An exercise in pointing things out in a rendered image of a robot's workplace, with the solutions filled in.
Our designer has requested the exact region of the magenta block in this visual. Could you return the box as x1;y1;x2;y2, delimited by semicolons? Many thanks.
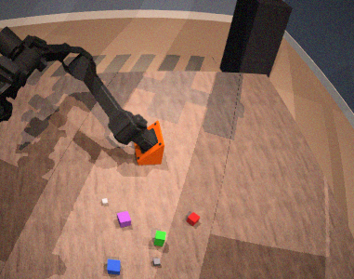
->
117;211;131;228

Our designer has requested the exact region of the blue block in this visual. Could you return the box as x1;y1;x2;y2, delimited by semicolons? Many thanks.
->
107;259;121;274

